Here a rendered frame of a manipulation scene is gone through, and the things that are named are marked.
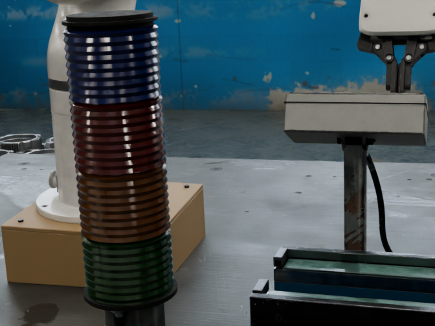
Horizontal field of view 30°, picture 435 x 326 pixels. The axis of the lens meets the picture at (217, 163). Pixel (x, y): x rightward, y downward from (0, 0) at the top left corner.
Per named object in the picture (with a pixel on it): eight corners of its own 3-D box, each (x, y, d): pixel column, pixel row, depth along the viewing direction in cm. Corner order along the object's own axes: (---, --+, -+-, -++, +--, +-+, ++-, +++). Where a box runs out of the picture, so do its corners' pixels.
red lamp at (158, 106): (179, 154, 55) (175, 89, 54) (146, 178, 50) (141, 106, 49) (98, 152, 57) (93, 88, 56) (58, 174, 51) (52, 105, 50)
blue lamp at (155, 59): (175, 89, 54) (171, 21, 53) (141, 106, 49) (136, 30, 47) (93, 88, 56) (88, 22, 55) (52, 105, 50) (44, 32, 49)
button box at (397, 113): (427, 146, 102) (428, 105, 103) (424, 134, 95) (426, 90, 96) (292, 143, 107) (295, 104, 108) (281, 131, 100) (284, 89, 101)
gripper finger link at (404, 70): (400, 40, 100) (397, 93, 99) (426, 40, 99) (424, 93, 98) (401, 48, 103) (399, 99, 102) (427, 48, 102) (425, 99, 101)
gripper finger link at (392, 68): (372, 41, 101) (369, 92, 100) (398, 40, 100) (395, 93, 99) (375, 48, 104) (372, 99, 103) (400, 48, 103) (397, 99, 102)
